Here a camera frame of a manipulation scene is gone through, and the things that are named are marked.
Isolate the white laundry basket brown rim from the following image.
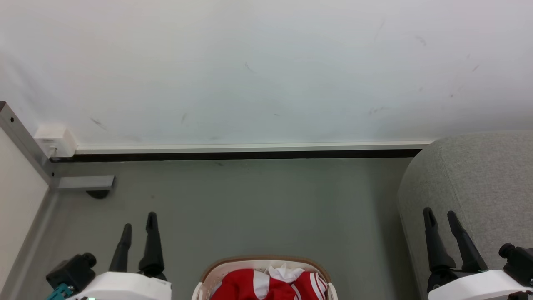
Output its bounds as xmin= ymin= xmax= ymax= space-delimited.
xmin=192 ymin=255 xmax=339 ymax=300

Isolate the white wall cable trunking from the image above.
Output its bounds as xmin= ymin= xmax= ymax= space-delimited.
xmin=75 ymin=141 xmax=433 ymax=155

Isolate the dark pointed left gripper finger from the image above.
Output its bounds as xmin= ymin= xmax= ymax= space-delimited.
xmin=138 ymin=212 xmax=167 ymax=280
xmin=109 ymin=224 xmax=132 ymax=273

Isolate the black skirting strip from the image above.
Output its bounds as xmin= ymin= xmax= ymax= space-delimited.
xmin=50 ymin=149 xmax=423 ymax=163

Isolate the beige partition panel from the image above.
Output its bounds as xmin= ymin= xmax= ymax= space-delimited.
xmin=0 ymin=127 xmax=50 ymax=288

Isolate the grey metal foot bar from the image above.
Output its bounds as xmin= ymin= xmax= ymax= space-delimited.
xmin=56 ymin=175 xmax=115 ymax=191

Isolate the white wall socket box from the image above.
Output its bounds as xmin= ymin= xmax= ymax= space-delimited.
xmin=33 ymin=124 xmax=78 ymax=158

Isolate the grey upholstered seat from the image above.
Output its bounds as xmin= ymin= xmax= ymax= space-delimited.
xmin=397 ymin=131 xmax=533 ymax=300

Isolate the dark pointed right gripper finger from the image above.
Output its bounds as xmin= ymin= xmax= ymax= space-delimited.
xmin=447 ymin=211 xmax=488 ymax=273
xmin=423 ymin=207 xmax=457 ymax=274

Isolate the white pale green cloth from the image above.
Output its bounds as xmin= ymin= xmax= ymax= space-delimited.
xmin=265 ymin=263 xmax=306 ymax=284

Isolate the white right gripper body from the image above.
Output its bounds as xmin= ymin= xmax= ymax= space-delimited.
xmin=427 ymin=269 xmax=533 ymax=300

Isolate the grey metal partition post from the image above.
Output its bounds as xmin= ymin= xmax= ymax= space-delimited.
xmin=0 ymin=101 xmax=57 ymax=186

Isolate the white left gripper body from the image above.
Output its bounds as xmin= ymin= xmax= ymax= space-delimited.
xmin=69 ymin=272 xmax=172 ymax=300

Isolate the red jersey with white stripes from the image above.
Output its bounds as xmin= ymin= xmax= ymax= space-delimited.
xmin=210 ymin=269 xmax=329 ymax=300

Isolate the teal left cable connector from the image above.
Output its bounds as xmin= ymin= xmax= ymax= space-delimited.
xmin=47 ymin=283 xmax=73 ymax=300

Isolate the grey partition bottom rail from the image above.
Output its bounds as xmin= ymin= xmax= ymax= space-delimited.
xmin=0 ymin=187 xmax=59 ymax=300

